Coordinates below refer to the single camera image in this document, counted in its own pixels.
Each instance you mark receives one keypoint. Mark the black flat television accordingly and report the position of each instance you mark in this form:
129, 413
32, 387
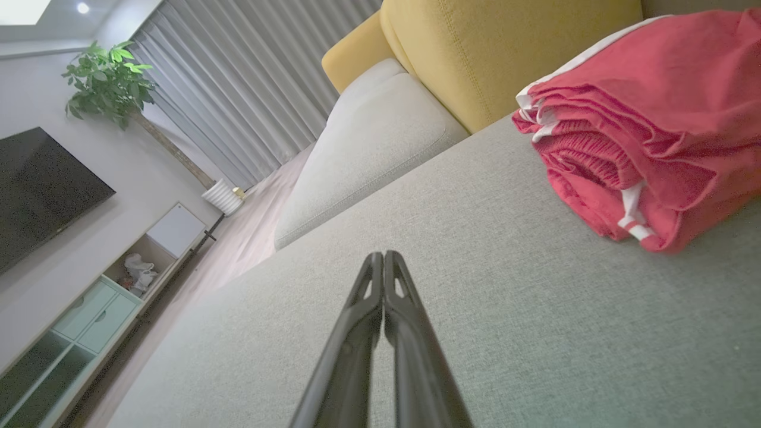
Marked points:
41, 190

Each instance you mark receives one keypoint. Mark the small gold object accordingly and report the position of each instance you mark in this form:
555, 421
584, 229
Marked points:
238, 193

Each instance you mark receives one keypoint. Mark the round ceiling spotlight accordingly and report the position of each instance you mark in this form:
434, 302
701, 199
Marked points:
82, 8

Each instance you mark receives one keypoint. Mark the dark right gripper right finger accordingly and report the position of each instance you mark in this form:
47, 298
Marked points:
422, 386

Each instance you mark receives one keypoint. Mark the rectangular ceiling light panel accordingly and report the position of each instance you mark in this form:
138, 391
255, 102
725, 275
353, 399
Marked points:
24, 10

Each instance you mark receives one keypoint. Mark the green potted tree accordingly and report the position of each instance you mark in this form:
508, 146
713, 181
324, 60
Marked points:
110, 83

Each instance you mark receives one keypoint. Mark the large yellow sofa cushion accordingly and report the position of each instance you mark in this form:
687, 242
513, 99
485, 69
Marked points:
505, 53

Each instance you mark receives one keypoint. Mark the small yellow sofa cushion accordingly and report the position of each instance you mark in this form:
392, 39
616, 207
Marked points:
357, 53

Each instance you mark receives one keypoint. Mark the red shorts white trim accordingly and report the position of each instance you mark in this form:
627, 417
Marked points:
654, 89

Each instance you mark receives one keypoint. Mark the white soft toy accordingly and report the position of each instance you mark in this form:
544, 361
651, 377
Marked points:
140, 270

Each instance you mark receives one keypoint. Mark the white television cabinet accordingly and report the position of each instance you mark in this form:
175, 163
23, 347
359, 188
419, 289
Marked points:
89, 309

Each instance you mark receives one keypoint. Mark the white ribbed plant pot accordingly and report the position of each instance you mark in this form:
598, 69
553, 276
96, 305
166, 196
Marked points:
223, 199

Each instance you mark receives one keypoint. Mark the small grey sofa cushion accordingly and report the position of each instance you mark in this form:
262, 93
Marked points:
368, 154

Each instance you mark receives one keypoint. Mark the grey pleated curtain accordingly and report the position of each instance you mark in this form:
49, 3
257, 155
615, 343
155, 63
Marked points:
238, 77

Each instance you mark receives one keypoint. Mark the large grey sofa seat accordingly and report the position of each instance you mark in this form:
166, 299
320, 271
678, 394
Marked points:
505, 285

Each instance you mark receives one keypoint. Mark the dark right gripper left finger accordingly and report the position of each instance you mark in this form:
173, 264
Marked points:
342, 380

